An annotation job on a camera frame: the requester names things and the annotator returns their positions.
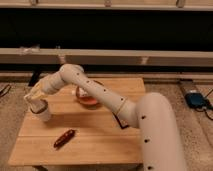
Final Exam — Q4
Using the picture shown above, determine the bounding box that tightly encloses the black cable left floor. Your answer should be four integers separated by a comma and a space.
0, 83, 12, 99

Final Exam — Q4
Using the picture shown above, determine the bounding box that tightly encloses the black cable right floor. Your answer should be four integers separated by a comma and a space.
195, 88, 213, 121

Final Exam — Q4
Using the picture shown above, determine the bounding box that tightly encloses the long grey metal beam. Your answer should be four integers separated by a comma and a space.
0, 47, 213, 67

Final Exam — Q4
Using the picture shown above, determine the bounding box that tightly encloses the black bracket under beam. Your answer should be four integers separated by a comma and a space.
28, 68, 42, 87

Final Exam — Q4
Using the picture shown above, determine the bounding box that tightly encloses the white tube on plate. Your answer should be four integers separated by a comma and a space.
71, 87, 88, 97

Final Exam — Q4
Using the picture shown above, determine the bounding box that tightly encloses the red brown oblong object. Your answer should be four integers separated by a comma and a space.
53, 129, 75, 148

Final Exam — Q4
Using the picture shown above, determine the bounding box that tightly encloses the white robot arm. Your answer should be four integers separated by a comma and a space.
24, 64, 188, 171

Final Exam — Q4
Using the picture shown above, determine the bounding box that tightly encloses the blue device on floor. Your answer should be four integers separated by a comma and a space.
184, 93, 210, 108

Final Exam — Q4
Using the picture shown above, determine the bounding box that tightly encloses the black cable floor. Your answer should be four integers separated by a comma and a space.
0, 83, 12, 99
195, 88, 213, 121

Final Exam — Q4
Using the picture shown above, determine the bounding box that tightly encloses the orange round plate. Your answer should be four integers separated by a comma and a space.
75, 91, 100, 107

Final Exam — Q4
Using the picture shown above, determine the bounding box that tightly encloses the black rectangular red-topped object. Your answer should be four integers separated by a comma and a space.
113, 113, 129, 129

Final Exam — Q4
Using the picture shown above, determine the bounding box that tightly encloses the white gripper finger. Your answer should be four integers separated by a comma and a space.
33, 98, 46, 106
24, 93, 35, 103

